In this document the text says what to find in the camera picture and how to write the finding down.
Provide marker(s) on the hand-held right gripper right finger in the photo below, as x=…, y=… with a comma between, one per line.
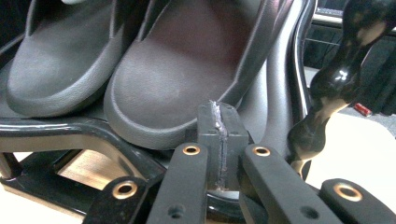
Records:
x=235, y=130

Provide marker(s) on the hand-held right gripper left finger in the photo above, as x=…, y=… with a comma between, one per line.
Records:
x=210, y=133

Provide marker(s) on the black slip-on shoe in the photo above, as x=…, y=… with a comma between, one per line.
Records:
x=174, y=81
x=62, y=68

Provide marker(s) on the small red object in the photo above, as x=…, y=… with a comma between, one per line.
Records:
x=363, y=109

